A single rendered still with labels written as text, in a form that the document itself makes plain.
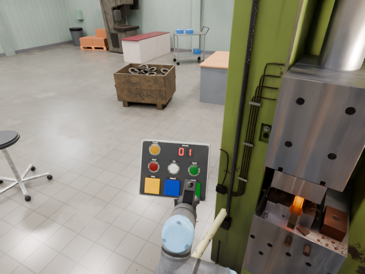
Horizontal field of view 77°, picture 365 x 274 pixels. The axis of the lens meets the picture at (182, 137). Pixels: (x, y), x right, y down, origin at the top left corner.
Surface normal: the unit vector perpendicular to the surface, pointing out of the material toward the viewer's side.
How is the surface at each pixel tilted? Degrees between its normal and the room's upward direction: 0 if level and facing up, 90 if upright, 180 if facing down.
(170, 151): 60
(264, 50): 90
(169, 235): 55
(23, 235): 0
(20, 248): 0
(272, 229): 90
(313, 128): 90
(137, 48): 90
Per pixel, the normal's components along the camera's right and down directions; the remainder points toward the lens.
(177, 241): -0.12, -0.07
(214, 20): -0.43, 0.47
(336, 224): -0.01, -0.85
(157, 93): -0.22, 0.51
